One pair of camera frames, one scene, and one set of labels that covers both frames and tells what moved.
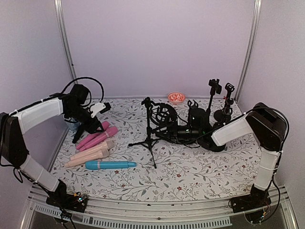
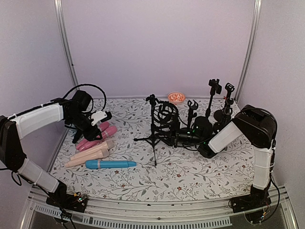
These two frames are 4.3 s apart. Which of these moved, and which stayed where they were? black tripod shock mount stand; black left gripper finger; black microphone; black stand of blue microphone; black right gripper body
Moved: black left gripper finger; black tripod shock mount stand; black right gripper body
Stayed: black stand of blue microphone; black microphone
